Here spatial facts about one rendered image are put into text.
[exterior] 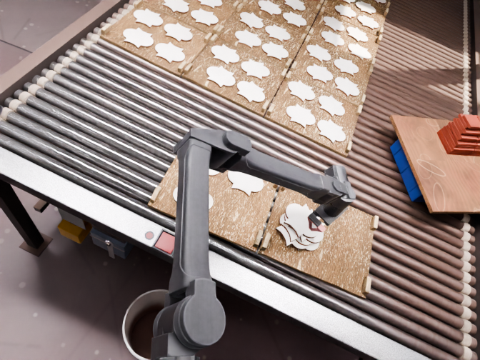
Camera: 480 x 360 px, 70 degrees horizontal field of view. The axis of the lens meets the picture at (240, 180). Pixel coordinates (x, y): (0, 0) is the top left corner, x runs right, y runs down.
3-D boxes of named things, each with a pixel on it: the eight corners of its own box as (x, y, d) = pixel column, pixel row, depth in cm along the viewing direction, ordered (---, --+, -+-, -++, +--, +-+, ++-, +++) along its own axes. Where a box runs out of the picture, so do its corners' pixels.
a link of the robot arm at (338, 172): (312, 201, 102) (335, 189, 96) (305, 168, 108) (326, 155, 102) (338, 210, 109) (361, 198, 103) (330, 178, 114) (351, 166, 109)
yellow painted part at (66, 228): (80, 244, 138) (71, 219, 119) (60, 234, 138) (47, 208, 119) (93, 228, 142) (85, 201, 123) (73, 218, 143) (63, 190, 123)
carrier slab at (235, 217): (254, 253, 122) (256, 251, 120) (147, 206, 121) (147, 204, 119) (279, 177, 141) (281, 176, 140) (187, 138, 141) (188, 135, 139)
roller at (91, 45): (467, 238, 155) (476, 233, 151) (79, 49, 158) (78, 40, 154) (466, 228, 158) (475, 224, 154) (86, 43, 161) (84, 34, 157)
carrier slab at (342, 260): (363, 299, 122) (366, 298, 121) (257, 253, 122) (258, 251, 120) (373, 218, 142) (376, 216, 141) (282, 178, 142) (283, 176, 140)
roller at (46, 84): (467, 300, 138) (477, 297, 134) (33, 87, 141) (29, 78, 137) (467, 288, 141) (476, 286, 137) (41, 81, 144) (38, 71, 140)
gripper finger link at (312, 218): (298, 226, 117) (309, 213, 109) (312, 214, 121) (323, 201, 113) (313, 241, 115) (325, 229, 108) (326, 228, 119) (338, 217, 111)
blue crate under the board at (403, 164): (466, 204, 159) (484, 193, 151) (411, 203, 151) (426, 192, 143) (440, 149, 175) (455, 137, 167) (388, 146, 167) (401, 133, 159)
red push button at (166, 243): (170, 255, 114) (171, 253, 113) (153, 247, 114) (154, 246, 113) (178, 240, 118) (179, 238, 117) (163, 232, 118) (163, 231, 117)
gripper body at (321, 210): (312, 212, 111) (321, 201, 105) (331, 196, 116) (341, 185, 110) (326, 227, 110) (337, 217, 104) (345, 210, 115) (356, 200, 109)
